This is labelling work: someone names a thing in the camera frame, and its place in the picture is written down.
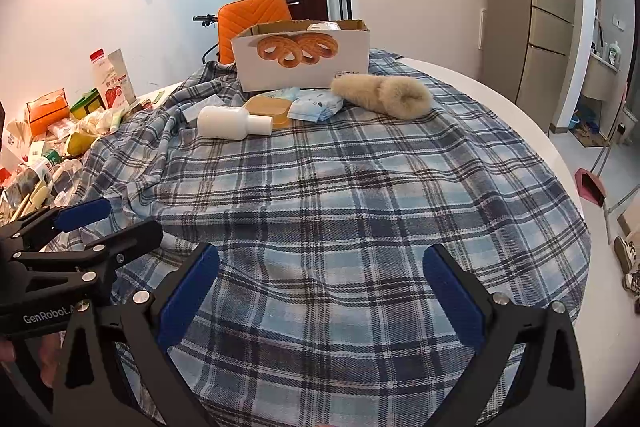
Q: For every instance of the orange upholstered chair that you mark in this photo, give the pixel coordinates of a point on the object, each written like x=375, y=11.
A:
x=250, y=14

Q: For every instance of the grey sneaker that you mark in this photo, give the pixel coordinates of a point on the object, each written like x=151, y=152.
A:
x=633, y=284
x=625, y=254

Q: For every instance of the brown doormat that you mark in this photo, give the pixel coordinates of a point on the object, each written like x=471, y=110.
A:
x=590, y=138

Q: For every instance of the red white milk bottle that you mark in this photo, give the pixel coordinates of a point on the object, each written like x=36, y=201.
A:
x=107, y=82

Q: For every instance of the cardboard box with pretzel print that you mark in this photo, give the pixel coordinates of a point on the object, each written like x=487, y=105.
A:
x=300, y=72

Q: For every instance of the white wall socket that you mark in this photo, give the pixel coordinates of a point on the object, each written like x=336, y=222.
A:
x=619, y=24

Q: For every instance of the green box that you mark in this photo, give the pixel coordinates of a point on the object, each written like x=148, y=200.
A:
x=87, y=104

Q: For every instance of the blue plastic basin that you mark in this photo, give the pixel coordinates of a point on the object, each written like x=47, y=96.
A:
x=575, y=122

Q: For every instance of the pale blue small box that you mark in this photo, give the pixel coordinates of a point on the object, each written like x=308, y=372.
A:
x=197, y=109

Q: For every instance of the red dustpan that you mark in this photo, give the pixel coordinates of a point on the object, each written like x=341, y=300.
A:
x=587, y=187

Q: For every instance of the blue plaid blanket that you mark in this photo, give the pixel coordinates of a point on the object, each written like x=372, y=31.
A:
x=350, y=187

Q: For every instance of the white plastic packet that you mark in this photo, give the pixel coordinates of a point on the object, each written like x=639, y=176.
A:
x=324, y=26

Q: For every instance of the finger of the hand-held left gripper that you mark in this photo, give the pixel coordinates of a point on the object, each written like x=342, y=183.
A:
x=82, y=213
x=130, y=239

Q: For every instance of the white paper bag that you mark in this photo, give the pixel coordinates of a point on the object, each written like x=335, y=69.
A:
x=126, y=77

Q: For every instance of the white plastic bottle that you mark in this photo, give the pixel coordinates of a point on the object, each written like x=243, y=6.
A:
x=225, y=122

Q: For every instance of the orange tissue box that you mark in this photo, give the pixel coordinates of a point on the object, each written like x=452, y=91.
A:
x=47, y=112

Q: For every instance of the beige refrigerator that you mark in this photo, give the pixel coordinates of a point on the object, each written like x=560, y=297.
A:
x=540, y=57

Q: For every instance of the orange soap bar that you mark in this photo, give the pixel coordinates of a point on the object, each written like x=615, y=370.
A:
x=267, y=107

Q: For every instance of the pile of assorted packets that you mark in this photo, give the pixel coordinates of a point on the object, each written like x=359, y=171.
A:
x=30, y=177

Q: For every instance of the white sink cabinet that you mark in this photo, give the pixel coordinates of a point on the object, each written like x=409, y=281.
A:
x=597, y=79

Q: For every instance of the person's left hand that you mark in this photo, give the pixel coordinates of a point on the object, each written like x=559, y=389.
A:
x=47, y=357

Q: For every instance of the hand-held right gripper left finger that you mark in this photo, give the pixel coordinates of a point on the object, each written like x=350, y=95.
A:
x=190, y=297

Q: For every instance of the blue tissue packet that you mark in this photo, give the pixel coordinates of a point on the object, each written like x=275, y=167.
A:
x=282, y=93
x=315, y=107

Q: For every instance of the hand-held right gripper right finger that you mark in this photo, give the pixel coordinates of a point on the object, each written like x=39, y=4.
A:
x=455, y=297

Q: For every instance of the beige fluffy slipper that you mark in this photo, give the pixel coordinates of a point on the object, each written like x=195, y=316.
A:
x=395, y=97

